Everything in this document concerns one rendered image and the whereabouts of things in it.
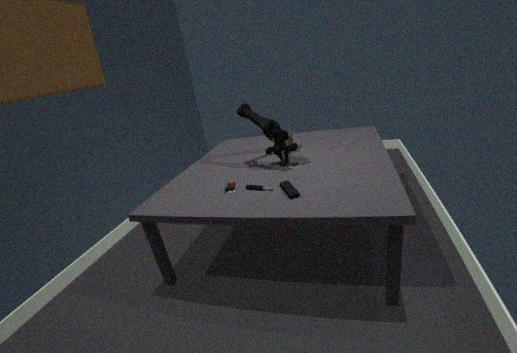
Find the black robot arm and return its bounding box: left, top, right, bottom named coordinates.
left=237, top=103, right=289, bottom=153

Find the black screwdriver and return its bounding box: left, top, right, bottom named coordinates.
left=246, top=185, right=273, bottom=191

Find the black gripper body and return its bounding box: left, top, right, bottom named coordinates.
left=265, top=139, right=298, bottom=155

